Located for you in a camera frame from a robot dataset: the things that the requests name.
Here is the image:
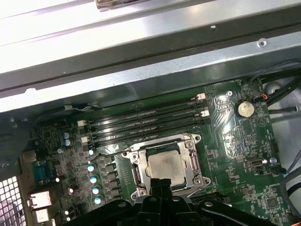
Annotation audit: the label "black wire white tape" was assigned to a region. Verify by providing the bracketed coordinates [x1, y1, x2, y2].
[32, 103, 105, 125]

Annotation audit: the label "RAM slot white clips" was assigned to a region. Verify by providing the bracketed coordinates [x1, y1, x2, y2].
[77, 93, 207, 129]
[80, 109, 210, 145]

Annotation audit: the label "silver coin battery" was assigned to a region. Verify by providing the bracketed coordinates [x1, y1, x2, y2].
[234, 98, 256, 119]

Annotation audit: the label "silver square CPU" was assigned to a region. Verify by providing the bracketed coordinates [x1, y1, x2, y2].
[143, 149, 187, 188]

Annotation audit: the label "RAM slot black clips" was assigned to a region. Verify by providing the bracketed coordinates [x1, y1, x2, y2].
[86, 118, 209, 153]
[190, 191, 233, 206]
[79, 101, 209, 137]

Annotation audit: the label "black open PC case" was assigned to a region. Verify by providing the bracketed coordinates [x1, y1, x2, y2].
[0, 22, 301, 226]

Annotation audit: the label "CPU socket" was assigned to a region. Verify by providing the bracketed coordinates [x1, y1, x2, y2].
[121, 133, 212, 201]

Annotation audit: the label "thick black cable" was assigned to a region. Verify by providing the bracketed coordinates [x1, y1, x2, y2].
[267, 77, 301, 106]

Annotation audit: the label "metal socket cover frame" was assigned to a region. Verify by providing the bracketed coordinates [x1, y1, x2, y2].
[137, 141, 200, 191]

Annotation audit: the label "green motherboard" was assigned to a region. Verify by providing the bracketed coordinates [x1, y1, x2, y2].
[20, 77, 297, 226]

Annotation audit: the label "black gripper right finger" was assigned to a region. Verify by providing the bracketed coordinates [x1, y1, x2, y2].
[162, 178, 259, 226]

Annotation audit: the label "thin black wire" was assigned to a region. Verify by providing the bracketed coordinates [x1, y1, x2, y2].
[248, 60, 301, 85]

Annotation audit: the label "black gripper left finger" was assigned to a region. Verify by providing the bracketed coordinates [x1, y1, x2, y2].
[67, 178, 165, 226]

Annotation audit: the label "metal wire locking lever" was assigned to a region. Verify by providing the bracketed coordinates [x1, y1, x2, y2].
[93, 148, 135, 161]
[185, 183, 207, 200]

